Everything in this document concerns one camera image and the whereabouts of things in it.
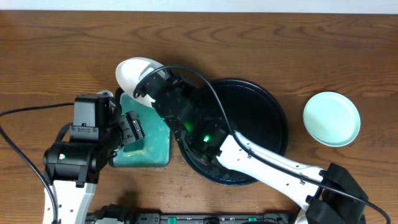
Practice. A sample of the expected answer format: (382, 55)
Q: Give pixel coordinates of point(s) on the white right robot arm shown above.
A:
(234, 132)

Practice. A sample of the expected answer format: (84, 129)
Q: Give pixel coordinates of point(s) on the green yellow sponge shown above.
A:
(137, 147)

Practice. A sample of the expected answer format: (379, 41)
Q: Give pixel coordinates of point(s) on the black rectangular water tray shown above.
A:
(157, 136)

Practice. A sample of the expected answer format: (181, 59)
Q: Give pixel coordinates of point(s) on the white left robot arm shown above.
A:
(72, 203)

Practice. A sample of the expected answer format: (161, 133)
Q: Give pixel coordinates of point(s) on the white plate with green smear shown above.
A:
(131, 71)

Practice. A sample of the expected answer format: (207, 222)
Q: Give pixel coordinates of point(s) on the round black tray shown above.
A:
(257, 115)

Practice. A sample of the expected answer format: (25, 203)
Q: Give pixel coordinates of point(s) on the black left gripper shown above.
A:
(131, 128)

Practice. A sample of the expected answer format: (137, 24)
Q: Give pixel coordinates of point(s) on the pale green plate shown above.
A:
(331, 119)

